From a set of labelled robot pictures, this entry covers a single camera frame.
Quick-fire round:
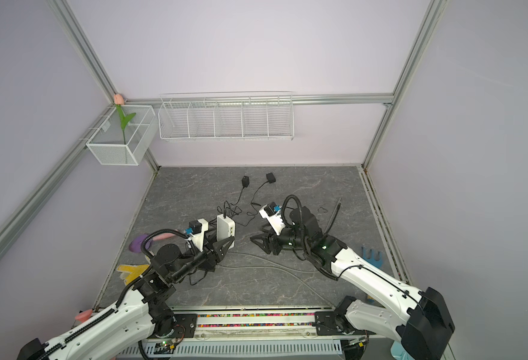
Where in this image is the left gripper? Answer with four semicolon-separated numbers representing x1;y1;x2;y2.
170;226;233;284

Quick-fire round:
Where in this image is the white wire wall basket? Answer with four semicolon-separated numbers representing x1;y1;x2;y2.
158;91;295;141

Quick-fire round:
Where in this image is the artificial tulip flower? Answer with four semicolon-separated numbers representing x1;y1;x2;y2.
113;94;136;145

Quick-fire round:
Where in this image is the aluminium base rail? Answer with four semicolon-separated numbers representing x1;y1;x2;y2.
65;307;445;356

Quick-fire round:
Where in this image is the light blue toy scoop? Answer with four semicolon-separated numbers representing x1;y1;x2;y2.
390;341;414;360

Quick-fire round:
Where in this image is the thick black cable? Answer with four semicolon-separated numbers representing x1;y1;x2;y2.
324;197;344;235

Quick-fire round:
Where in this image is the white mesh box basket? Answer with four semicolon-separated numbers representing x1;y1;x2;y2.
87;105;159;166

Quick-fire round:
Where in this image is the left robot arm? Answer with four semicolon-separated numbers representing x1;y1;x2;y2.
18;235;235;359

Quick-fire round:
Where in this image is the black power adapter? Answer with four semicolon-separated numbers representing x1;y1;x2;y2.
236;172;276;227
217;175;250;218

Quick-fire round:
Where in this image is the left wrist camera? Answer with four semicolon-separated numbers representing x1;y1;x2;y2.
185;218;209;252

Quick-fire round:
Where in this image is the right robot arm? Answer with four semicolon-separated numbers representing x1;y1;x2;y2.
250;194;455;359

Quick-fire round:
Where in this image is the blue yellow toy rake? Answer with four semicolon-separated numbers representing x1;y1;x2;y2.
361;247;384;269

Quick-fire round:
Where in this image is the purple pink toy shovel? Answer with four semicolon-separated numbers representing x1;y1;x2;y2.
128;233;174;254

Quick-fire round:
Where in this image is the grey ethernet cable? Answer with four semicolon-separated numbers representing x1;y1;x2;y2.
218;251;337;309

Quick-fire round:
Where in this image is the pink watering can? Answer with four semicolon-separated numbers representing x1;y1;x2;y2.
75;309;93;323

